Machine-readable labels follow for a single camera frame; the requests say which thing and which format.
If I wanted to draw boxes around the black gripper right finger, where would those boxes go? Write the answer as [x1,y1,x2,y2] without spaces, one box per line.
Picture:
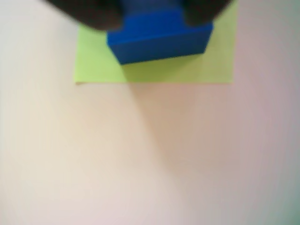
[184,0,236,27]

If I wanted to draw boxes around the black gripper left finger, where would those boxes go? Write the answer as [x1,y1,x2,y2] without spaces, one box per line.
[45,0,124,32]

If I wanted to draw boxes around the green paper square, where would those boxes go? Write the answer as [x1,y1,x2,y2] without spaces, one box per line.
[74,0,239,84]

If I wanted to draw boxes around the extra large blue cube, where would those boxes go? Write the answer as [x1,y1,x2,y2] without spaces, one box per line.
[106,9,214,66]

